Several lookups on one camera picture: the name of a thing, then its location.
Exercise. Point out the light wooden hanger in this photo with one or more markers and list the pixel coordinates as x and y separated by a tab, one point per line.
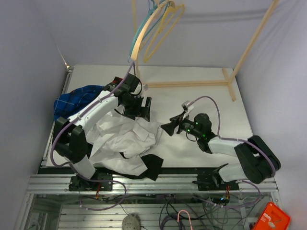
161	17

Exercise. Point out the yellow plastic hanger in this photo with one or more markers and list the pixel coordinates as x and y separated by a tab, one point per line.
163	26

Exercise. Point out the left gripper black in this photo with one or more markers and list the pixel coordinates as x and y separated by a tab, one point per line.
140	111

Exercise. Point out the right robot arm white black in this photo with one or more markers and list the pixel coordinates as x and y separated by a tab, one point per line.
257	162

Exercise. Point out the red black plaid garment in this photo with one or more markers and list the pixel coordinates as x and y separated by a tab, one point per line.
117	80

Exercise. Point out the teal plastic hanger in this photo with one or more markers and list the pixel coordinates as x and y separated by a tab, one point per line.
147	27

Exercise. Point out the aluminium frame rail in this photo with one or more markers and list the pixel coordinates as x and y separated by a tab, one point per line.
167	183

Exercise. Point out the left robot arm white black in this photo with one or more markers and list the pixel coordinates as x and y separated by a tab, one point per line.
69	135

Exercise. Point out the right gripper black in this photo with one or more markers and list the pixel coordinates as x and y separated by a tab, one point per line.
170	127

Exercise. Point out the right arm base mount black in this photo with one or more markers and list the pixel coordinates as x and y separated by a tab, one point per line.
209	180

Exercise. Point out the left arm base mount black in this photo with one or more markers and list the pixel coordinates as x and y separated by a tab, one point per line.
79	184

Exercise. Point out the grey perforated shoe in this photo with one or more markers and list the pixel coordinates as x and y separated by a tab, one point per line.
131	222

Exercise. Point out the blue plaid shirt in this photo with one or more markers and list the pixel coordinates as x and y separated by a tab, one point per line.
69	104

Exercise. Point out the orange box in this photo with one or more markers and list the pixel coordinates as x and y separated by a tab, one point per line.
272	218

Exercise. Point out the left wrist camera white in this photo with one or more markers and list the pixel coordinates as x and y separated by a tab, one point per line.
144	87

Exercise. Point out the white shirt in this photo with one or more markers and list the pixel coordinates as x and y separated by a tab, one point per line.
118	143

